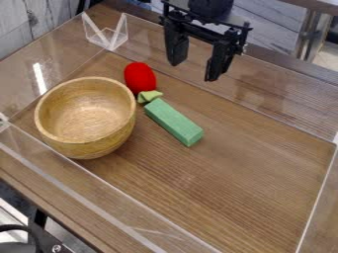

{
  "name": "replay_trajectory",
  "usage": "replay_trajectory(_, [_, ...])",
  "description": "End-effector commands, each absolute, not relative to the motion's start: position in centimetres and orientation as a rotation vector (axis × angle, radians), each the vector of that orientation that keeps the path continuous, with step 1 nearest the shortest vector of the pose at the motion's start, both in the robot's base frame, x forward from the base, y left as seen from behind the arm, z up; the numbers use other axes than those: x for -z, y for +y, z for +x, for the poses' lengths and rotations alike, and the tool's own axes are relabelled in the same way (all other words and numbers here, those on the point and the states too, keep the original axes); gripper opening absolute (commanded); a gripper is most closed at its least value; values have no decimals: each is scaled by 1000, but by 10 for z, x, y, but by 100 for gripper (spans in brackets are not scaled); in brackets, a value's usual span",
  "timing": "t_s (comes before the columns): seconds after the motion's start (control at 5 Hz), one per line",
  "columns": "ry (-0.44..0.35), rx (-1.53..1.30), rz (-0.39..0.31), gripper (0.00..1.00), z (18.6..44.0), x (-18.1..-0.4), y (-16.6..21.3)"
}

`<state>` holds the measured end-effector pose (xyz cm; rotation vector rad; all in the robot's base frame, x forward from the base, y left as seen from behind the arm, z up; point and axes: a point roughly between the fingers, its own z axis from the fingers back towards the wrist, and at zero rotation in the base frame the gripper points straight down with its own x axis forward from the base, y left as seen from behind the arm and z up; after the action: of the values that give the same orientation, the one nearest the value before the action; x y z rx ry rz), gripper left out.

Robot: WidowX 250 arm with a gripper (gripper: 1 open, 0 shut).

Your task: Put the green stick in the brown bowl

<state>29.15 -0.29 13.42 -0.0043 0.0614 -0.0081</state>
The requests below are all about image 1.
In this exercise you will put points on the red plush strawberry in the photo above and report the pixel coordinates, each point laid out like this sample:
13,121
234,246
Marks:
141,82

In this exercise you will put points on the green foam stick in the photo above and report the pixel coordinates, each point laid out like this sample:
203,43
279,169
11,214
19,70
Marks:
174,122

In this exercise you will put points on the metal table leg background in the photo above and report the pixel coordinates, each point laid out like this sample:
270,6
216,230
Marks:
311,35

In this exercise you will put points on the light wooden bowl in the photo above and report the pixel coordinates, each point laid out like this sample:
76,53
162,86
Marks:
85,117

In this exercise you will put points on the black table frame bracket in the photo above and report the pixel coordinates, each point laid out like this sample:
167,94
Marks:
51,245

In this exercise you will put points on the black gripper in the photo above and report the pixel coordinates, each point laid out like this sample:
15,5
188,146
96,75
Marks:
208,21

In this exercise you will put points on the clear acrylic tray wall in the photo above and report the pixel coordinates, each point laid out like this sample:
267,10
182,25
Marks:
108,219

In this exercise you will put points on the clear acrylic corner bracket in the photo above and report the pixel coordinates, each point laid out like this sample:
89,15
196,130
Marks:
107,38

